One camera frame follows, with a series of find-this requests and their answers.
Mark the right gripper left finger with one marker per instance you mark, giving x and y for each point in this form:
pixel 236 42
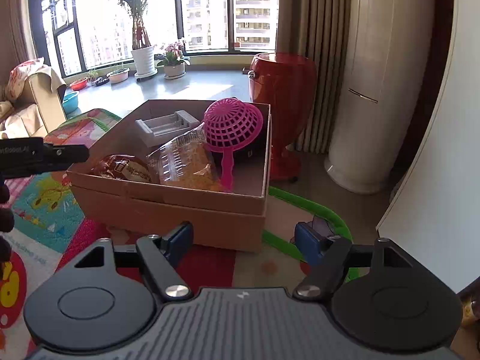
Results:
pixel 160 255

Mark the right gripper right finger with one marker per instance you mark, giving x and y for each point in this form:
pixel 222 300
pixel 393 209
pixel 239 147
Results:
pixel 326 257

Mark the packaged bread with label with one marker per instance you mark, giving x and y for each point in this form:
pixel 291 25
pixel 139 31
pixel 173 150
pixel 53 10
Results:
pixel 122 167

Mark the packaged bread front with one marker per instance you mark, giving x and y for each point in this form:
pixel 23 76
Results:
pixel 184 162

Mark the pink plastic mesh scoop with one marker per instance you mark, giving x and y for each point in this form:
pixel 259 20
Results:
pixel 230 125

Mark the beige sofa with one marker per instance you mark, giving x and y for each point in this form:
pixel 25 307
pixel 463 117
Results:
pixel 32 101

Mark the blue plastic basin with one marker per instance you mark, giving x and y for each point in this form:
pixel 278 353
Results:
pixel 70 102

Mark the red plastic basin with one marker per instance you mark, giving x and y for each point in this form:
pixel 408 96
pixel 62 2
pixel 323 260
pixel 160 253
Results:
pixel 80 84

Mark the pink cardboard storage box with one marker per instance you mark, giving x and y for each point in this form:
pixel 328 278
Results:
pixel 233 221

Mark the white cabinet panel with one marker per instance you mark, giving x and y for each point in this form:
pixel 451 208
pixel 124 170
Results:
pixel 435 214

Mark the small pot with sprouts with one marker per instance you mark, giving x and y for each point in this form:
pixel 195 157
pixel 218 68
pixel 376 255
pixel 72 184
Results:
pixel 118 75

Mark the red round stool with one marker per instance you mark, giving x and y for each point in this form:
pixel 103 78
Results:
pixel 287 83

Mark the pink flower pot plant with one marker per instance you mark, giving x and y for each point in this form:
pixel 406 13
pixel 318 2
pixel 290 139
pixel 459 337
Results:
pixel 173 60

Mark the tall plant in white pot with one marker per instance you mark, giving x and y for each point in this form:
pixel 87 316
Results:
pixel 142 50

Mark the beige curtain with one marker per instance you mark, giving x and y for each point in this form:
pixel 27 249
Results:
pixel 317 30

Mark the white standing air conditioner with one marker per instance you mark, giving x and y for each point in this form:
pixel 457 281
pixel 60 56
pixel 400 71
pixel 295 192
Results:
pixel 391 45

